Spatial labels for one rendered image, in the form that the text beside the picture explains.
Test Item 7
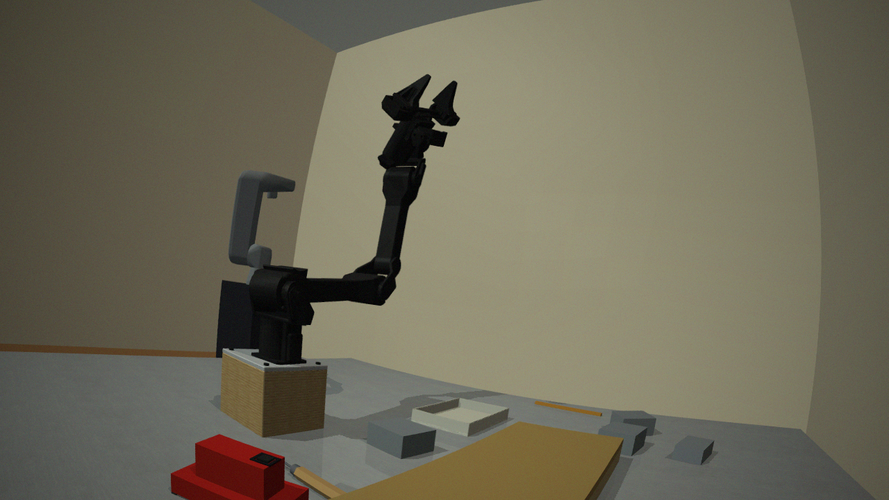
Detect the tan wooden floor panel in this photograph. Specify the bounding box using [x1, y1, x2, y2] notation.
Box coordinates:
[327, 422, 624, 500]

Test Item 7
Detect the awl with wooden handle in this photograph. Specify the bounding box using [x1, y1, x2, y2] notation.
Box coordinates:
[285, 462, 347, 499]

